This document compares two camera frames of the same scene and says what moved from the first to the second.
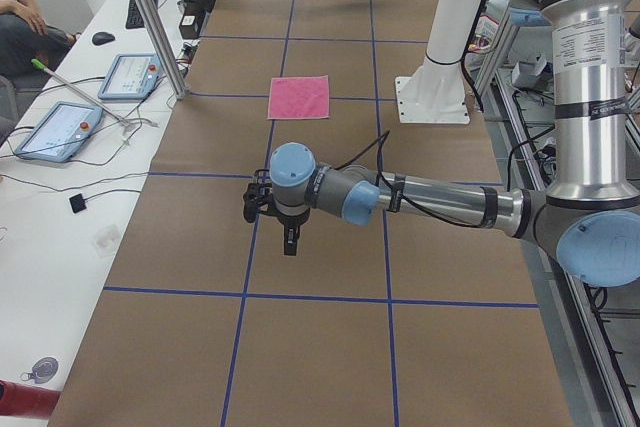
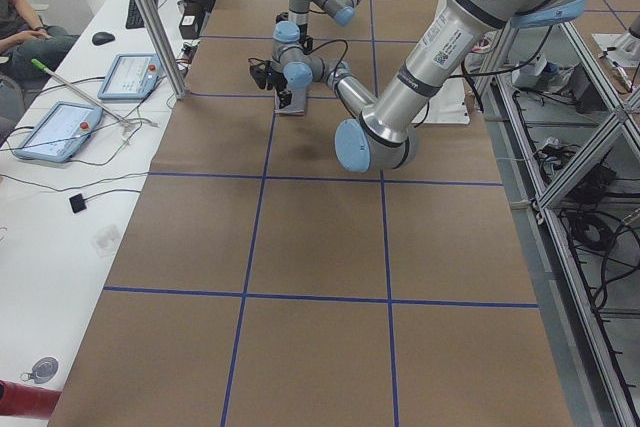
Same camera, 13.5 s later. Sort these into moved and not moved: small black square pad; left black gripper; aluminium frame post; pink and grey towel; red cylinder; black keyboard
Moved: left black gripper; pink and grey towel
Not moved: small black square pad; aluminium frame post; black keyboard; red cylinder
